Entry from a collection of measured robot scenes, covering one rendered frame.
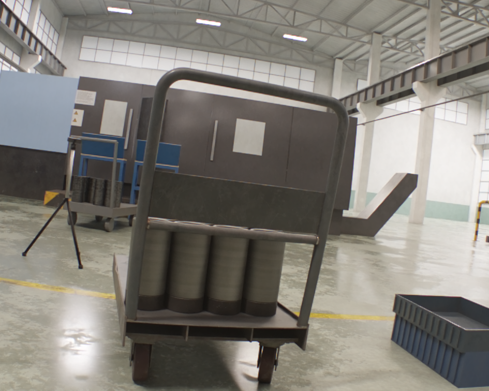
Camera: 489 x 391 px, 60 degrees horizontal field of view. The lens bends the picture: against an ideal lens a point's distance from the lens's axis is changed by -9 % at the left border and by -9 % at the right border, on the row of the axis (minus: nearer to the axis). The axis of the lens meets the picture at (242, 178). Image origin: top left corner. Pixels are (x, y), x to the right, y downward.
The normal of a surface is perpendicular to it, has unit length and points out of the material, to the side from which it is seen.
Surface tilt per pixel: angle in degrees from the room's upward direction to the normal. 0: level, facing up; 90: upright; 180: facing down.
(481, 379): 90
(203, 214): 98
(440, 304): 90
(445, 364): 90
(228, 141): 87
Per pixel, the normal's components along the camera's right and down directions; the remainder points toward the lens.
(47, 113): 0.16, -0.06
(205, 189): 0.28, 0.17
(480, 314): -0.98, -0.13
